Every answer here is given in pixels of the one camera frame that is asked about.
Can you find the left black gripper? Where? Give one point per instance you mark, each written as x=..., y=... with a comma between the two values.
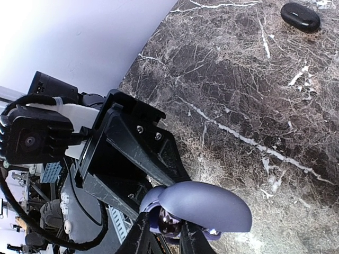
x=126, y=146

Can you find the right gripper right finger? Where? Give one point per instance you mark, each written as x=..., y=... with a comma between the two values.
x=192, y=240

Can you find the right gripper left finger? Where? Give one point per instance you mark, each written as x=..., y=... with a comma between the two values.
x=139, y=238

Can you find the small purple earbud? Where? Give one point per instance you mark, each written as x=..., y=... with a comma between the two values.
x=168, y=224

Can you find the purple charging case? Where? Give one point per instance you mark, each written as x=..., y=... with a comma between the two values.
x=213, y=209

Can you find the black earbud charging case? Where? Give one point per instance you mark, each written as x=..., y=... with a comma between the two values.
x=300, y=17

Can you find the blue plastic basket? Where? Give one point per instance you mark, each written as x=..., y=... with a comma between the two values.
x=50, y=172

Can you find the white round object outside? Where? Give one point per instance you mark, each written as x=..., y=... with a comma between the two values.
x=67, y=227

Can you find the white slotted cable duct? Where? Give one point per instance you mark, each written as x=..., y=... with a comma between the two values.
x=121, y=222

